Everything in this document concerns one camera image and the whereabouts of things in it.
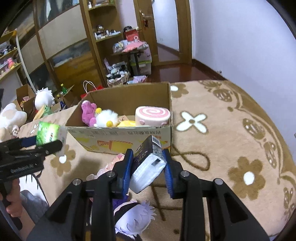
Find brown cardboard box left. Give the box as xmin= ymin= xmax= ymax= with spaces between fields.
xmin=13 ymin=84 xmax=36 ymax=122

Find pink plush toy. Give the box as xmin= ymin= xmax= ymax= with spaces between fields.
xmin=81 ymin=100 xmax=97 ymax=126

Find white and tan plush dog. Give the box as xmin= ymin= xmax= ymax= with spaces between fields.
xmin=0 ymin=103 xmax=27 ymax=142

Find red paper shopping bag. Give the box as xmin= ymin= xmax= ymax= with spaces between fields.
xmin=80 ymin=80 xmax=104 ymax=99

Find yellow plush toy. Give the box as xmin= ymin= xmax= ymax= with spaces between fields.
xmin=117 ymin=120 xmax=136 ymax=128

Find green tissue pack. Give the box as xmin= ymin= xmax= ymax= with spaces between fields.
xmin=36 ymin=121 xmax=67 ymax=157

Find wicker basket with socks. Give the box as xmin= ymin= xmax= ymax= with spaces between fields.
xmin=106 ymin=68 xmax=130 ymax=87

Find green glass bottle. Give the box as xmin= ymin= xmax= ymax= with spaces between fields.
xmin=61 ymin=84 xmax=68 ymax=95

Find open cardboard box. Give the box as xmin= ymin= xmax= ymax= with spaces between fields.
xmin=66 ymin=82 xmax=173 ymax=154

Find white fluffy plush yellow pompoms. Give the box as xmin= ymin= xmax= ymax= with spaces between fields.
xmin=94 ymin=108 xmax=119 ymax=128

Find beige floral blanket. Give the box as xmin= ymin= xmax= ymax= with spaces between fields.
xmin=16 ymin=79 xmax=296 ymax=241

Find wooden door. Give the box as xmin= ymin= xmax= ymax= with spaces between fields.
xmin=133 ymin=1 xmax=192 ymax=66

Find black and white tissue pack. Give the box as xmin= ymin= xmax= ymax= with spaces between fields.
xmin=129 ymin=135 xmax=167 ymax=194

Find wooden wardrobe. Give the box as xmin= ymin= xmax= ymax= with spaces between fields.
xmin=1 ymin=1 xmax=102 ymax=96

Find pink dress doll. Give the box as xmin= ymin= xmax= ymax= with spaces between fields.
xmin=86 ymin=153 xmax=125 ymax=181

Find person's left hand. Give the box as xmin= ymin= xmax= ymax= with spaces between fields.
xmin=6 ymin=179 xmax=23 ymax=217

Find pink swirl roll plush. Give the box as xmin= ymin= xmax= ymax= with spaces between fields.
xmin=135 ymin=106 xmax=171 ymax=126

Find white round plush head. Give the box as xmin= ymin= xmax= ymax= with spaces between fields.
xmin=34 ymin=87 xmax=55 ymax=110

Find small cardboard box on floor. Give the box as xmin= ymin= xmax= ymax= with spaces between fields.
xmin=126 ymin=75 xmax=147 ymax=84

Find black side table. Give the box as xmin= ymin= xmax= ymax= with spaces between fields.
xmin=111 ymin=44 xmax=152 ymax=76

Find red gift bag on table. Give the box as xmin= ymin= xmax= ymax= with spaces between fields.
xmin=123 ymin=26 xmax=140 ymax=42

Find wooden corner shelf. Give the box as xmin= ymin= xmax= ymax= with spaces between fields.
xmin=80 ymin=0 xmax=127 ymax=87

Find white-haired blindfold plush doll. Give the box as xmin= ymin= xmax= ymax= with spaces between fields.
xmin=113 ymin=199 xmax=156 ymax=240

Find green frog plush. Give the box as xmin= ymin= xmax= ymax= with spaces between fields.
xmin=43 ymin=105 xmax=52 ymax=117

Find pink cloth on table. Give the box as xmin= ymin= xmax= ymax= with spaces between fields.
xmin=123 ymin=41 xmax=147 ymax=53

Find white toy display shelf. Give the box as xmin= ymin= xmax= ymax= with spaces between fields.
xmin=1 ymin=29 xmax=36 ymax=92

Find clear storage bin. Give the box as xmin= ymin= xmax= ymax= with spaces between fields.
xmin=130 ymin=46 xmax=152 ymax=76

